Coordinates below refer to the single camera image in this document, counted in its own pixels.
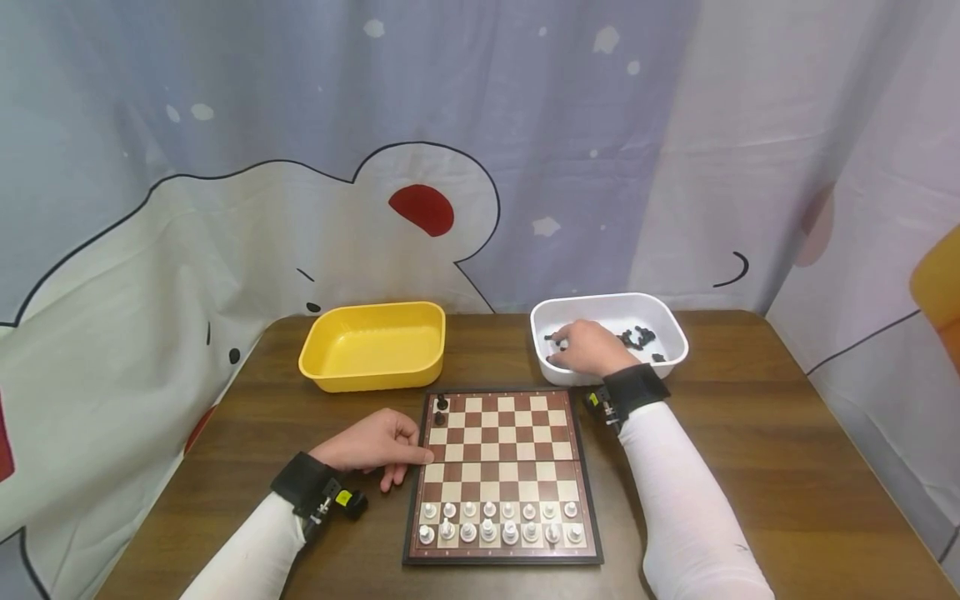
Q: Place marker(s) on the person's left index finger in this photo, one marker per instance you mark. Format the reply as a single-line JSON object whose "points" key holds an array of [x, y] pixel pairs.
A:
{"points": [[420, 455]]}

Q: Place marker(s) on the person's right hand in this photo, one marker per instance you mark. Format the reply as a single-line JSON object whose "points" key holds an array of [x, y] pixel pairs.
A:
{"points": [[596, 348]]}

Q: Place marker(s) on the white plastic tub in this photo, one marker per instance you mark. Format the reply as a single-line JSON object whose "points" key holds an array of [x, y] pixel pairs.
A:
{"points": [[660, 321]]}

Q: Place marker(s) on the person's left hand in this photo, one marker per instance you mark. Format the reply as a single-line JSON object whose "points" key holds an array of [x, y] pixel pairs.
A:
{"points": [[364, 442]]}

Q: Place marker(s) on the brown and cream chessboard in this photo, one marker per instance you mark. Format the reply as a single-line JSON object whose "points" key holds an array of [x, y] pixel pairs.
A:
{"points": [[510, 458]]}

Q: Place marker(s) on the person's left thumb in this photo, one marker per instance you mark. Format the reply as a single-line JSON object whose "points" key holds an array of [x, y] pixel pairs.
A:
{"points": [[392, 479]]}

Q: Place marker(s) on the person's right thumb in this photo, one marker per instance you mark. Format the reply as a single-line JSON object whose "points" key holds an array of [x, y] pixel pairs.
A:
{"points": [[562, 362]]}

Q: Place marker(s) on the person's left fingers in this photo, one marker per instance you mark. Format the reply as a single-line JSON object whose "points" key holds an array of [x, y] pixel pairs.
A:
{"points": [[409, 427]]}

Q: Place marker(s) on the person's right fingers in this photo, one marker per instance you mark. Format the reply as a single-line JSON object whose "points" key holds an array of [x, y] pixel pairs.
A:
{"points": [[564, 337]]}

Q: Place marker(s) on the pile of black chessmen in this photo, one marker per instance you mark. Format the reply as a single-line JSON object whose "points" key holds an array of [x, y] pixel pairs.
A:
{"points": [[637, 337]]}

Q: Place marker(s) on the yellow plastic tub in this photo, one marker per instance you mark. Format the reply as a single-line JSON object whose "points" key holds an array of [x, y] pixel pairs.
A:
{"points": [[360, 354]]}

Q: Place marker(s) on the person's left forearm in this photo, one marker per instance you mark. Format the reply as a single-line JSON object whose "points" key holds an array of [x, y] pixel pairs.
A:
{"points": [[251, 554]]}

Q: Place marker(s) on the rows of white chess pieces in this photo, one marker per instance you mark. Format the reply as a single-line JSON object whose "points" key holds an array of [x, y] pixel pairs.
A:
{"points": [[510, 531]]}

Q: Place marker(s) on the black wrist band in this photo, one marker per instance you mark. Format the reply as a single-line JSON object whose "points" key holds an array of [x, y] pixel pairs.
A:
{"points": [[634, 387], [304, 483]]}

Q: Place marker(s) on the person's right forearm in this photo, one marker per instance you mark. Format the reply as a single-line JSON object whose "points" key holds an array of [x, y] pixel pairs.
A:
{"points": [[686, 508]]}

